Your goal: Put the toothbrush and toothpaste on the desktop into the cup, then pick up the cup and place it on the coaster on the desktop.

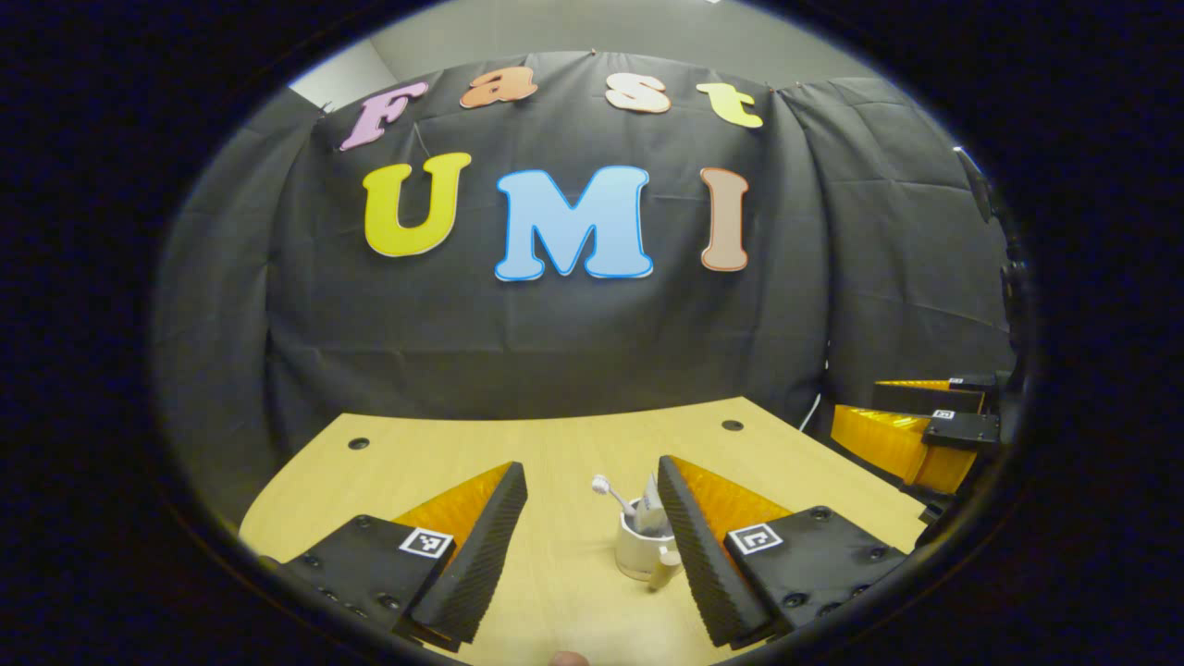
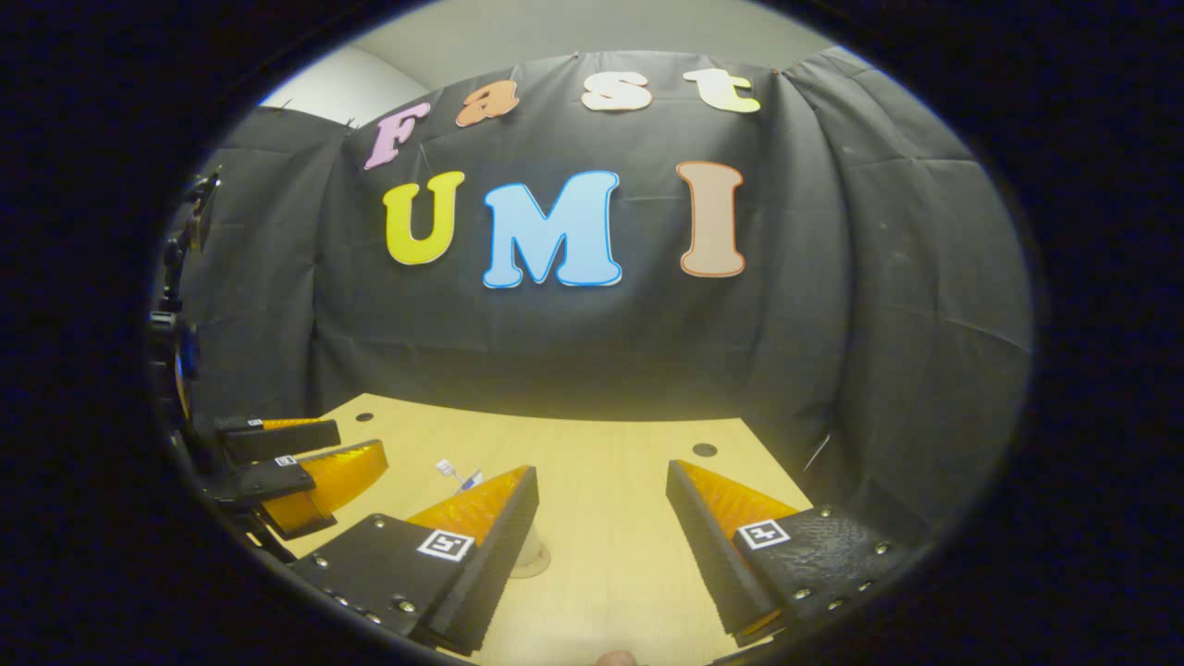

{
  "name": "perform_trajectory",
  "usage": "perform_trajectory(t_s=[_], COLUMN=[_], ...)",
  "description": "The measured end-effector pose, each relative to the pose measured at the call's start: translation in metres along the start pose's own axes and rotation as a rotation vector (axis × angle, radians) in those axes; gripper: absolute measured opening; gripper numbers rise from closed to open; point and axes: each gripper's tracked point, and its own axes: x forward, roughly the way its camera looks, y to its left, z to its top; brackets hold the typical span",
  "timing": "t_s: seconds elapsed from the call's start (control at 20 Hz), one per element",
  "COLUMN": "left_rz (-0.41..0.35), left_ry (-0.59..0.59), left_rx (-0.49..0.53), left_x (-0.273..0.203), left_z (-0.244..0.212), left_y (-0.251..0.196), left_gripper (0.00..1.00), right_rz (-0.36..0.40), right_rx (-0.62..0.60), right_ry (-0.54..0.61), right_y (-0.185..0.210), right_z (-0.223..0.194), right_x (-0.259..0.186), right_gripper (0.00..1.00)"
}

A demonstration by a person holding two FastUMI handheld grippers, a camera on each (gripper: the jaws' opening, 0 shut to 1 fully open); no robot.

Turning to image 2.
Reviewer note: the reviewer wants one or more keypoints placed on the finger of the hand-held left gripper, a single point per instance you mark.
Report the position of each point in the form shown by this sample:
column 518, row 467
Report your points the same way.
column 273, row 481
column 277, row 438

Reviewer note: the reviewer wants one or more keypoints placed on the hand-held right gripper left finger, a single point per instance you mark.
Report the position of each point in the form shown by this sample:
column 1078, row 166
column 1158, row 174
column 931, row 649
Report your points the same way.
column 499, row 564

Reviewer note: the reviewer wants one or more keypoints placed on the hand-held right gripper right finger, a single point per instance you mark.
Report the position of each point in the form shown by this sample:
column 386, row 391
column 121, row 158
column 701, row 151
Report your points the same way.
column 708, row 555

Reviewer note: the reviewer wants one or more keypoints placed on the pale pink toothbrush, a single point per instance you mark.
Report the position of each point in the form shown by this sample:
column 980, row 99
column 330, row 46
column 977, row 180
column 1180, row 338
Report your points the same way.
column 447, row 467

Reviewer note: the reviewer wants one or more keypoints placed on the light wooden desktop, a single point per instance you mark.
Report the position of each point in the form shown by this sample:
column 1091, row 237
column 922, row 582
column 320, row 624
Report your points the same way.
column 610, row 518

